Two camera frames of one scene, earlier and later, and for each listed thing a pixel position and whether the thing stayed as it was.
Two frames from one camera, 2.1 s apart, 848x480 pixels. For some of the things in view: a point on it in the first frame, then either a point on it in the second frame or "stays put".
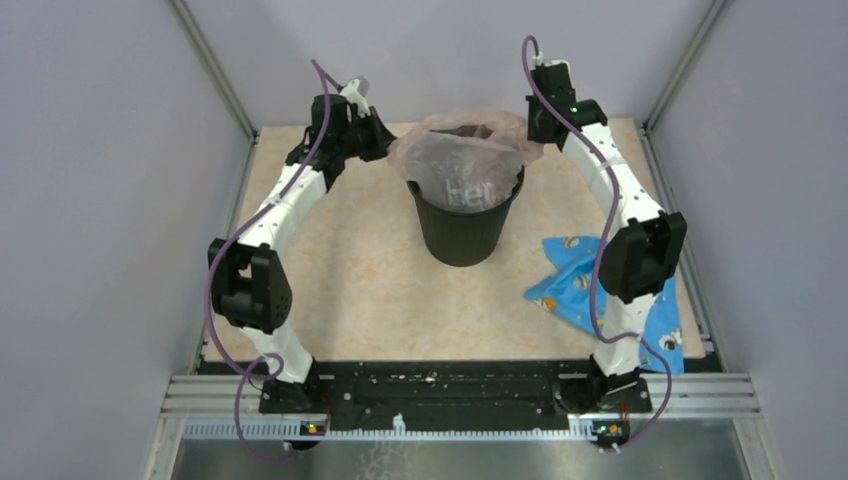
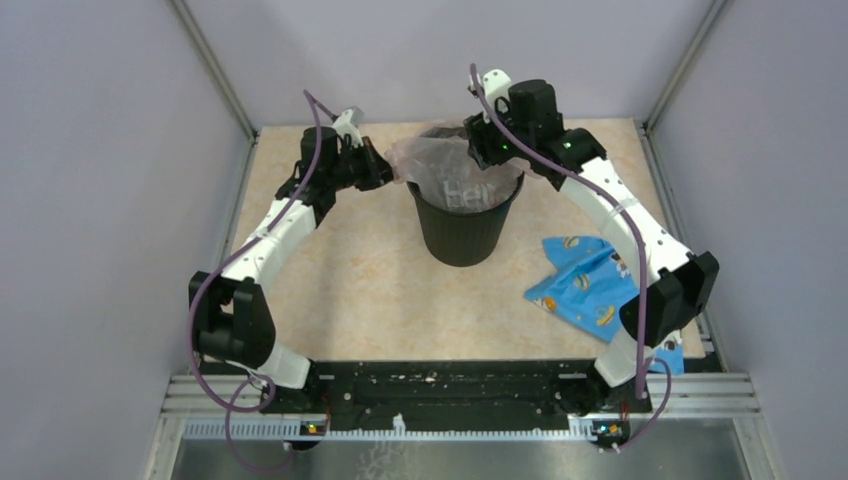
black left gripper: [381, 138] to [378, 172]
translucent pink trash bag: [464, 159] stays put
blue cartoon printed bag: [569, 293] stays put
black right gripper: [533, 134] to [478, 134]
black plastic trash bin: [461, 238] stays put
